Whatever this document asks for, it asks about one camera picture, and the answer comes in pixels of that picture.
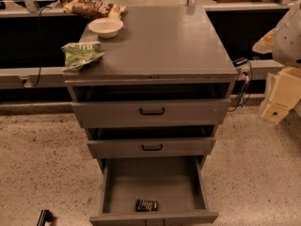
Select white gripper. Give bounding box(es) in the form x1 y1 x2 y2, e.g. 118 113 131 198
252 29 301 125

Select black rxbar chocolate bar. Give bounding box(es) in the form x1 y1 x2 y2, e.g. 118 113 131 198
135 200 158 212

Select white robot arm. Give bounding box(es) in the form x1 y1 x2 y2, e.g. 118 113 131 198
252 0 301 125

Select grey drawer cabinet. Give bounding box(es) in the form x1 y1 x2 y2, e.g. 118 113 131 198
61 5 239 174

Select grey top drawer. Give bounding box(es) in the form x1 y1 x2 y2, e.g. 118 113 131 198
69 84 230 128

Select grey drawer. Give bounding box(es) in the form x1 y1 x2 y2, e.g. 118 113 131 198
90 155 218 226
87 125 215 159
69 84 230 128

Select grey bottom drawer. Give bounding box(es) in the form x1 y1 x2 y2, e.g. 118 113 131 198
90 155 218 226

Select grey middle drawer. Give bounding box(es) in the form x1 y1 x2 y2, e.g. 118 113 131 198
87 125 215 159

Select small black device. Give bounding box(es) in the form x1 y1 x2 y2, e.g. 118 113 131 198
233 57 248 67

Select white bowl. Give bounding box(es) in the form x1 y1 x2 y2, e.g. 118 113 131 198
88 18 123 39

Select brown snack bag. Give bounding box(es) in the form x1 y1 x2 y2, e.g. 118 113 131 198
64 0 125 19

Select green chip bag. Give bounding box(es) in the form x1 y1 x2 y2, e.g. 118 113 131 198
61 41 104 72

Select black object on floor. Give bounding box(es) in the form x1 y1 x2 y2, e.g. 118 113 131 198
37 209 54 226

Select black cable right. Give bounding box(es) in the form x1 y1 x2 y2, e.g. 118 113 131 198
228 59 254 113

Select black cable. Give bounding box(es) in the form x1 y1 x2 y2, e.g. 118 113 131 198
22 5 53 88
228 59 254 113

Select black top drawer handle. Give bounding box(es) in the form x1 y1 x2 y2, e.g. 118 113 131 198
139 107 166 116

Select black drawer handle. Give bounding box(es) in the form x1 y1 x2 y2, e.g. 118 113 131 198
141 144 163 152
139 107 166 116

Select black middle drawer handle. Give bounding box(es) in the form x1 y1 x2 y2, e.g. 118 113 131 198
141 144 163 152

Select black cable left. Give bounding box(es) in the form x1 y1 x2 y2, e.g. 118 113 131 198
22 5 53 88

